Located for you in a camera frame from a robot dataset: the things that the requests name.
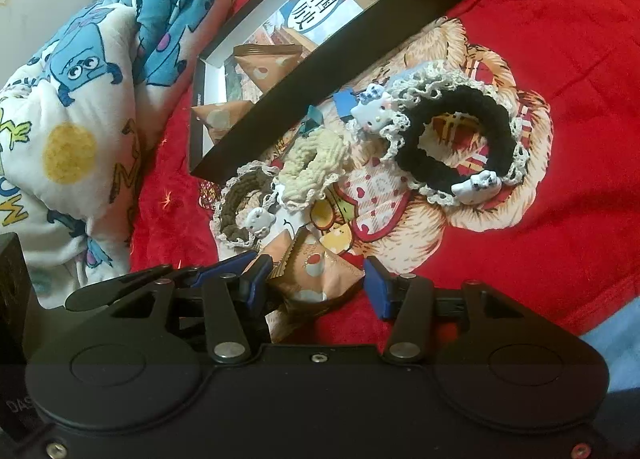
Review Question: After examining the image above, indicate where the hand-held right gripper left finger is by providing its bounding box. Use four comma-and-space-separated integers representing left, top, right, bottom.
90, 254, 275, 365

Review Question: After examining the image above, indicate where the blue hair clip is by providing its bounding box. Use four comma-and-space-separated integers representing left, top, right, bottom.
334, 88, 361, 117

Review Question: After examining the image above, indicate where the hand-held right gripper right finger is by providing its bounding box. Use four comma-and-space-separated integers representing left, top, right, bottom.
363, 256, 556, 365

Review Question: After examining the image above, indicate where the brown lace-trimmed scrunchie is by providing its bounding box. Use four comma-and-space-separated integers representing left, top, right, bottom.
212, 161, 281, 245

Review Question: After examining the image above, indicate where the black shallow box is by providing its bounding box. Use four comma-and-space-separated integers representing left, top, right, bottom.
189, 0, 502, 184

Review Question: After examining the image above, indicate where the blue bed sheet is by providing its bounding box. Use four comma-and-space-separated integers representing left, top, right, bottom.
580, 259, 640, 390

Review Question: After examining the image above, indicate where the cartoon monster printed blanket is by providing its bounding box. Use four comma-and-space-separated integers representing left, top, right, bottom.
0, 0, 253, 290

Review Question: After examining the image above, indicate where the beige knitted scrunchie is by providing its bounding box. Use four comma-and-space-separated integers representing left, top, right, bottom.
274, 131, 351, 212

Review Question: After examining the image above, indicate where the red bear printed bedspread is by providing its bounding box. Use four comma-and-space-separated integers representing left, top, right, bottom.
127, 0, 640, 345

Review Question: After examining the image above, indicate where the teal hair clip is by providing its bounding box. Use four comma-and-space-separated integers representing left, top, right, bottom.
300, 104, 325, 134

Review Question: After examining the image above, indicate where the orange triangular snack packet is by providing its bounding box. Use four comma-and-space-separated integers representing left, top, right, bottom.
234, 44, 306, 92
257, 230, 367, 320
191, 100, 261, 144

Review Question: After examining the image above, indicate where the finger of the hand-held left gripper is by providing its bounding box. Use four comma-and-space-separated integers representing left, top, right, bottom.
65, 250, 257, 312

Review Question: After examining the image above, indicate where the black lace-trimmed scrunchie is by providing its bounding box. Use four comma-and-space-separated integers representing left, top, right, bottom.
387, 70, 533, 206

